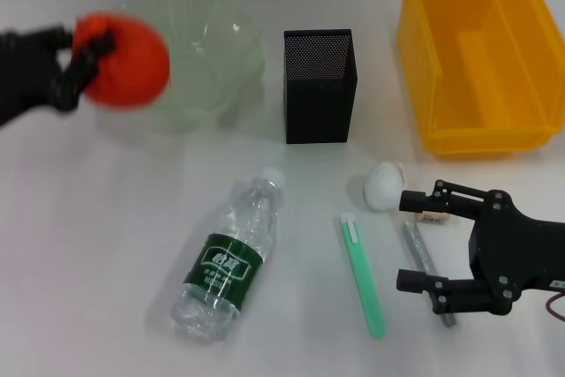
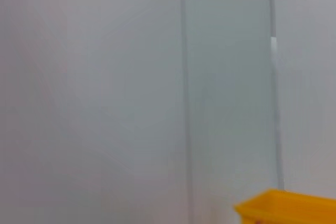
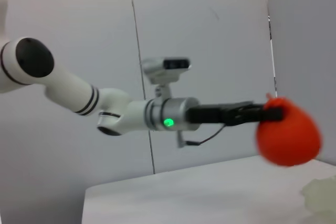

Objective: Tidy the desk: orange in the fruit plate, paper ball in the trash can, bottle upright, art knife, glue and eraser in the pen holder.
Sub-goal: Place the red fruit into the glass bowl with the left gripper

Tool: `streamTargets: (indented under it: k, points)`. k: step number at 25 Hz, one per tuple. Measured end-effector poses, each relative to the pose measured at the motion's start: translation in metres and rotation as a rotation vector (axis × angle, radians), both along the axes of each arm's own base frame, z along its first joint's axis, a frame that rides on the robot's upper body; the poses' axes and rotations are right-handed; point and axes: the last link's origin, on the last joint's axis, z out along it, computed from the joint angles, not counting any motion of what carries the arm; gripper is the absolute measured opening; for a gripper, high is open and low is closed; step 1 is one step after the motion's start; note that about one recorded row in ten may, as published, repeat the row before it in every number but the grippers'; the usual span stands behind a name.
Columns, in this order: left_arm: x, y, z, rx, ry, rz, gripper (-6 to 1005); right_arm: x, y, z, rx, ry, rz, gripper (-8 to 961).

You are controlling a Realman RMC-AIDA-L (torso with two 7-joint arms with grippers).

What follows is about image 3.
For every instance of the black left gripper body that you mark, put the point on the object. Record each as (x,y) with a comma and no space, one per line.
(204,115)

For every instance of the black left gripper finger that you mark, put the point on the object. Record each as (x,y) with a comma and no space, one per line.
(270,113)

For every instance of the red-orange knobbed orange fruit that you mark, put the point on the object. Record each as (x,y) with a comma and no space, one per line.
(288,140)

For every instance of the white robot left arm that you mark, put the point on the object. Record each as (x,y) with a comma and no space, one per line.
(65,93)

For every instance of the clear greenish glass fruit plate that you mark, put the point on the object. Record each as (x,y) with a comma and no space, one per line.
(319,195)

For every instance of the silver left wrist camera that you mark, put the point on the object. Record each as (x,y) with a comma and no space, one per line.
(168,69)

